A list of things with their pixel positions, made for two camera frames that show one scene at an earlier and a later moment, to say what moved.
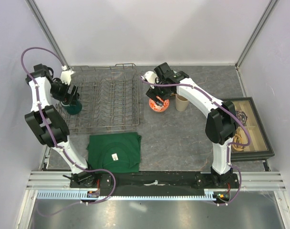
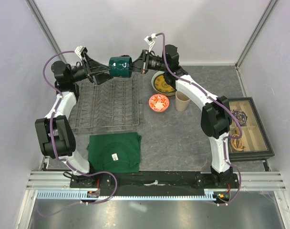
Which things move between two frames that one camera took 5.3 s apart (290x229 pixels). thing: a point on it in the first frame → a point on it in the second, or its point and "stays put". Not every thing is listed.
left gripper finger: (74, 99) → (102, 77)
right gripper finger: (160, 101) → (138, 66)
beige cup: (181, 103) stays put
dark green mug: (74, 109) → (119, 66)
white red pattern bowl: (154, 106) stays put
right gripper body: (159, 89) → (152, 63)
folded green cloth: (116, 152) stays put
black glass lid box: (260, 147) stays put
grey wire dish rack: (109, 98) stays put
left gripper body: (58, 89) → (80, 73)
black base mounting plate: (183, 181) stays put
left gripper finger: (68, 95) → (92, 66)
